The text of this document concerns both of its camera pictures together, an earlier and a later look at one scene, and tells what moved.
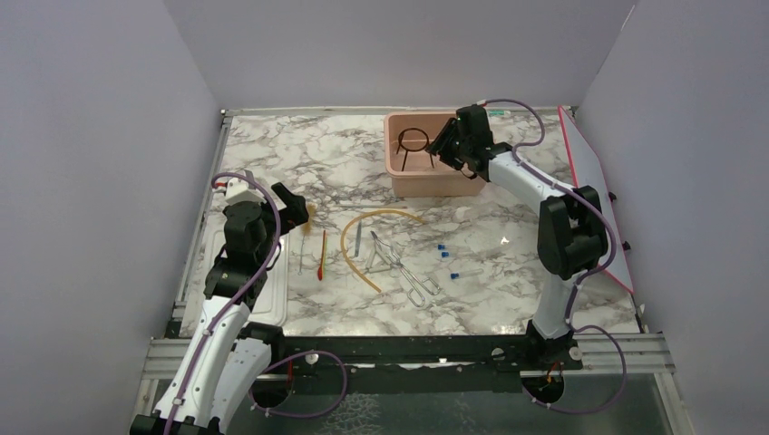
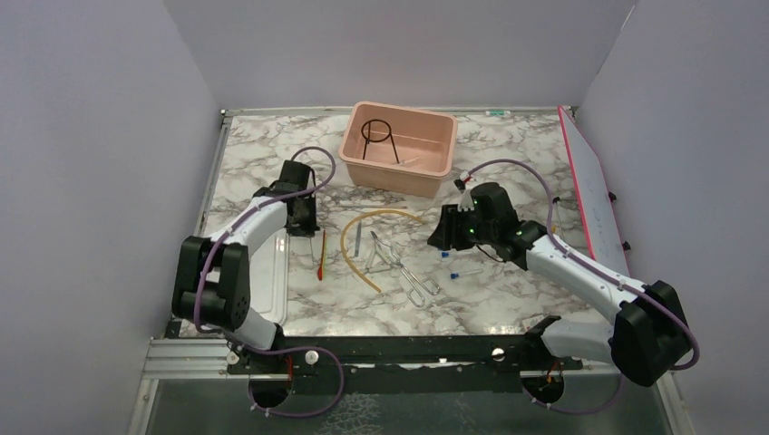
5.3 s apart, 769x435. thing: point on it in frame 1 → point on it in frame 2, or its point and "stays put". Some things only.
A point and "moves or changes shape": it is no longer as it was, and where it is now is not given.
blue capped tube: (457, 275) stays put
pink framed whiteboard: (589, 175) stays put
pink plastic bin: (415, 172) moves or changes shape
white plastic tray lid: (273, 303) stays put
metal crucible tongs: (414, 294) stays put
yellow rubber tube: (352, 222) stays put
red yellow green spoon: (322, 269) stays put
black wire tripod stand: (413, 150) → (369, 140)
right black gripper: (441, 144) → (446, 234)
